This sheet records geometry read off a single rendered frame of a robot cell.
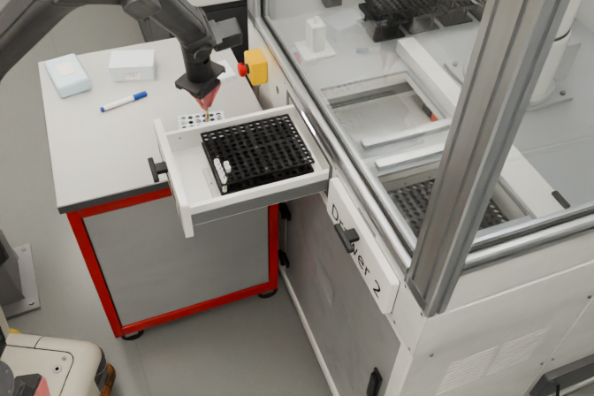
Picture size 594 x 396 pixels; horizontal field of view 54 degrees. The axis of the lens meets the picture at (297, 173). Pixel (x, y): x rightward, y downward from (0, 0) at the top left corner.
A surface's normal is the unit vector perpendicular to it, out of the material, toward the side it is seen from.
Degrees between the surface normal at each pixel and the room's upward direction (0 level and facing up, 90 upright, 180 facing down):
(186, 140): 90
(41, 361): 0
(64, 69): 0
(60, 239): 0
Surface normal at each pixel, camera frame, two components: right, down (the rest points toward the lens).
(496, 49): -0.93, 0.24
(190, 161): 0.03, -0.69
